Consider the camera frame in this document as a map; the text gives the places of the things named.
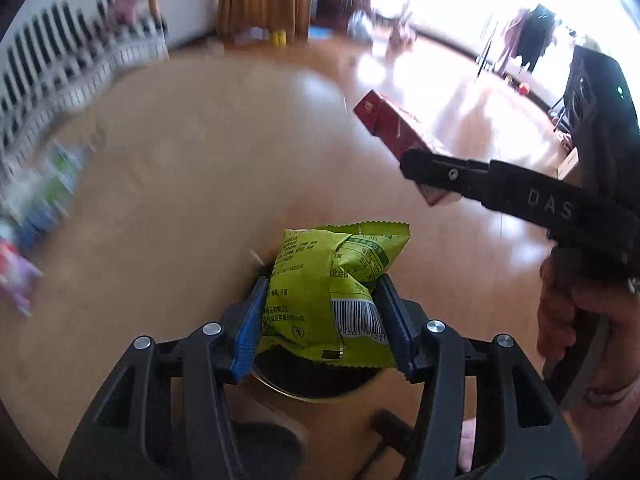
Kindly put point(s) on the black bin with gold rim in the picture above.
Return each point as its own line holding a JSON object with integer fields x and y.
{"x": 310, "y": 377}

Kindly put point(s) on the pink purple packet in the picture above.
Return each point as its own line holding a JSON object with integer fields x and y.
{"x": 17, "y": 275}

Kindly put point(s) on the dark clothes on rack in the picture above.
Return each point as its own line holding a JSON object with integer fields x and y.
{"x": 535, "y": 35}

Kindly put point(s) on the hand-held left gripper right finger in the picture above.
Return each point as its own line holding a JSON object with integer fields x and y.
{"x": 397, "y": 330}

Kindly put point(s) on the blue packet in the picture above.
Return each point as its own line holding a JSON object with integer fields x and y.
{"x": 42, "y": 225}

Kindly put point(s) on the person's foot in slipper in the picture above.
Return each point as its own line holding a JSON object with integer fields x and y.
{"x": 265, "y": 445}

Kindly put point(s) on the black white striped blanket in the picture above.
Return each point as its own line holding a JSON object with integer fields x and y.
{"x": 55, "y": 75}

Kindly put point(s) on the small yellow object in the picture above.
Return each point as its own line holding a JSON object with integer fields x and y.
{"x": 278, "y": 38}

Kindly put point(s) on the pink toy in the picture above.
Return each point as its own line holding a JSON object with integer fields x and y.
{"x": 131, "y": 2}

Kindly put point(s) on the person's right hand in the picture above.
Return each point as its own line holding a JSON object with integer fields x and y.
{"x": 557, "y": 305}

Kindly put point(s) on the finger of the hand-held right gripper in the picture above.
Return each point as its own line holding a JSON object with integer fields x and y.
{"x": 440, "y": 172}

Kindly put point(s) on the red carton box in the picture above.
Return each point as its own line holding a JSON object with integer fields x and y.
{"x": 395, "y": 122}

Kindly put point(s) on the small blue object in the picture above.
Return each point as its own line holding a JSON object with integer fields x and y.
{"x": 319, "y": 33}

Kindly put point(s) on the black furniture leg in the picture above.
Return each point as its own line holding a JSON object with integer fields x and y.
{"x": 392, "y": 432}

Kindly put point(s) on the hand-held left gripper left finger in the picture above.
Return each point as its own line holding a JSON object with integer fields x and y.
{"x": 247, "y": 330}

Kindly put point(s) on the person's pink sleeved right forearm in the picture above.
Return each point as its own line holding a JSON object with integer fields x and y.
{"x": 615, "y": 425}

